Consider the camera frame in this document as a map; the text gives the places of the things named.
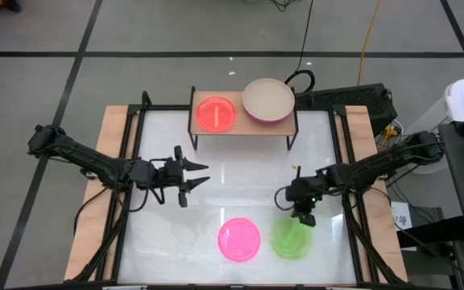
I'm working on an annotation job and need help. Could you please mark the white paper label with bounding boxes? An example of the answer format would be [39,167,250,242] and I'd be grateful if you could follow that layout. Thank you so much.
[390,201,414,231]

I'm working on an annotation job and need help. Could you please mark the black perforated case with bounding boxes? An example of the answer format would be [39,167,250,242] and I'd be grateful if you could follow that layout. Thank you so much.
[294,83,399,137]

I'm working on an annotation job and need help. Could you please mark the small translucent orange plate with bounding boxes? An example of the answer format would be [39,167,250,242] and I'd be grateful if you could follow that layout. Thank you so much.
[195,95,238,134]

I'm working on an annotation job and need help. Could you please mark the black floor cable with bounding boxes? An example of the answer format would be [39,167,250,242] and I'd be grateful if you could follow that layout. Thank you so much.
[282,0,317,93]

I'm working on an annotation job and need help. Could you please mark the small translucent pink plate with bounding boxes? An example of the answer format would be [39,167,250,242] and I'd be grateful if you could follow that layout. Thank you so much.
[217,217,262,263]

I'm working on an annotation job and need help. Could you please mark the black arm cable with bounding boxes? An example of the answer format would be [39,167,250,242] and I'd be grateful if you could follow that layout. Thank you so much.
[72,187,112,237]

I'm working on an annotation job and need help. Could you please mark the beige plate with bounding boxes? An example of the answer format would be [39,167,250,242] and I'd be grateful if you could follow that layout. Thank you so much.
[242,77,296,122]

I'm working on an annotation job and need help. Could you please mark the black cable tangle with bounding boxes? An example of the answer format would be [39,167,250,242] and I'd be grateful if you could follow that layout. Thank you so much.
[270,0,300,12]

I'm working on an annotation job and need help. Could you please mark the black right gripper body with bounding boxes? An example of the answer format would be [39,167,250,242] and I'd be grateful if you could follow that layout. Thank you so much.
[285,164,322,217]

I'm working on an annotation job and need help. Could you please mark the wooden shelf with black legs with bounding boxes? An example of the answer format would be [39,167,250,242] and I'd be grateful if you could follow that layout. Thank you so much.
[187,85,300,152]

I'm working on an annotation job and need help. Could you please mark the white table mat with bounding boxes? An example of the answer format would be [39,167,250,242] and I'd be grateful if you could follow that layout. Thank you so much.
[117,109,358,285]

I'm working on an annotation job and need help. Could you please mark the black desk base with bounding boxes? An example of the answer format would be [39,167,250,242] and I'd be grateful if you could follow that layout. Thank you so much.
[395,215,464,251]

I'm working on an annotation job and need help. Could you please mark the translucent green plate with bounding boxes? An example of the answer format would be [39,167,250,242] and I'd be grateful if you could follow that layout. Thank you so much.
[269,216,314,261]

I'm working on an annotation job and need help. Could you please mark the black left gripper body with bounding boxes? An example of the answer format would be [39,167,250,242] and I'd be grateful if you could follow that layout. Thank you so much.
[151,145,189,209]

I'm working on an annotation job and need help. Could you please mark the yellow floor cable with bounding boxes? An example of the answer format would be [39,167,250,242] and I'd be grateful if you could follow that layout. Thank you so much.
[356,0,384,86]

